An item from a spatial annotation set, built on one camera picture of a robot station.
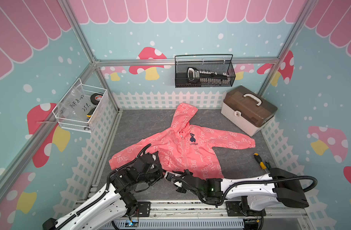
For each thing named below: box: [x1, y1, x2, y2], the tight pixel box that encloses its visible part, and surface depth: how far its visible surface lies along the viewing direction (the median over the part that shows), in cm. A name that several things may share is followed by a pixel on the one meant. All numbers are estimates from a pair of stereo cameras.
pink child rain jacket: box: [108, 102, 256, 180], surface depth 98 cm
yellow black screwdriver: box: [253, 152, 269, 174], surface depth 91 cm
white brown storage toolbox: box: [220, 85, 278, 137], surface depth 99 cm
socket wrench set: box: [186, 67, 231, 85], surface depth 91 cm
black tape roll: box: [90, 92, 104, 105], surface depth 82 cm
